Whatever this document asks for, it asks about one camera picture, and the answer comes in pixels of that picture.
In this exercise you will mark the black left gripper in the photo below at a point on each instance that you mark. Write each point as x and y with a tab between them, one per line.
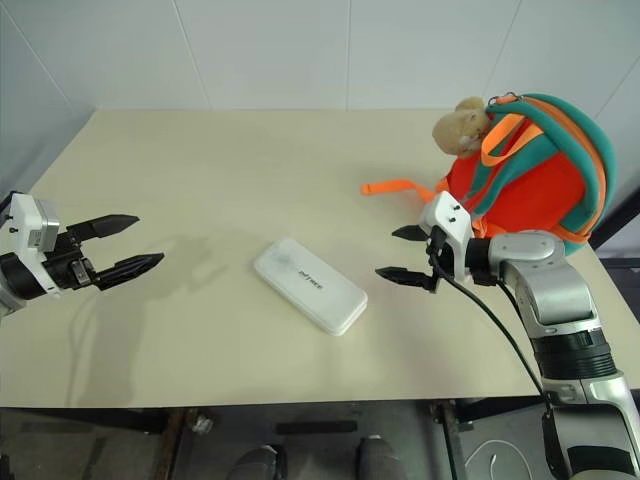
67	260

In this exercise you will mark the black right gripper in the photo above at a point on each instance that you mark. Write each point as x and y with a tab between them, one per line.
435	260

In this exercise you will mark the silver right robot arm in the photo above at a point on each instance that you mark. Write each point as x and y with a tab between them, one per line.
555	290

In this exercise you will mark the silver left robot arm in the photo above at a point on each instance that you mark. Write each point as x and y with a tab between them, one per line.
15	280

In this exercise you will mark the white rectangular case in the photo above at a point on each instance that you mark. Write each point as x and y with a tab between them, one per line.
310	285

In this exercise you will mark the orange and teal backpack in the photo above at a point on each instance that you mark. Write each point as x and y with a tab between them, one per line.
540	180

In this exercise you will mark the beige plush toy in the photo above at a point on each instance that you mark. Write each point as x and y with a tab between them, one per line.
457	130

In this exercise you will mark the dark rounded shape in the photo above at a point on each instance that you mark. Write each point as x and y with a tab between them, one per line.
380	457
260	462

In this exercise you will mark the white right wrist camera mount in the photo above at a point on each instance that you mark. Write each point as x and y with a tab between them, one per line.
450	220

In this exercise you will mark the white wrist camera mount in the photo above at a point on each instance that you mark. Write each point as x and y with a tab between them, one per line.
450	220
25	220

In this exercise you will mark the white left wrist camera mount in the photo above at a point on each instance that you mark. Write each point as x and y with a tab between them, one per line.
25	220

